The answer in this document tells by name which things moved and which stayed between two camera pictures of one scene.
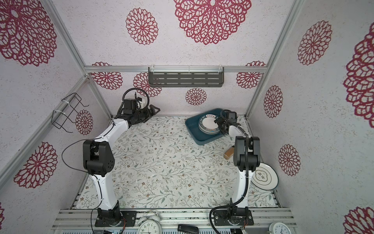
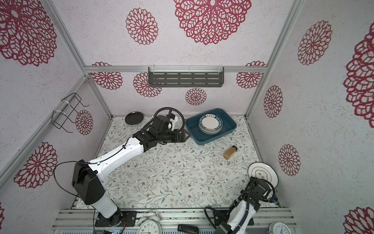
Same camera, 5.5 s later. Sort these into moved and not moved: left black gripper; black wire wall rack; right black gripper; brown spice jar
Moved: left black gripper; right black gripper
Not moved: black wire wall rack; brown spice jar
